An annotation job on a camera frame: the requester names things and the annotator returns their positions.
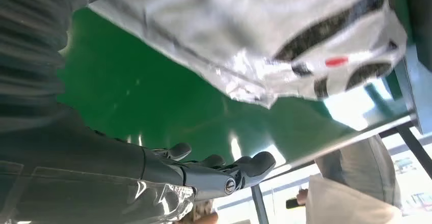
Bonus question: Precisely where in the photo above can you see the green conveyor belt machine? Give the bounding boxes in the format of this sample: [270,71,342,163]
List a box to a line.
[56,0,432,224]

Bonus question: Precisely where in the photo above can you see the standing person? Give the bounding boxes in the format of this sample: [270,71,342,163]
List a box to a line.
[296,135,404,224]

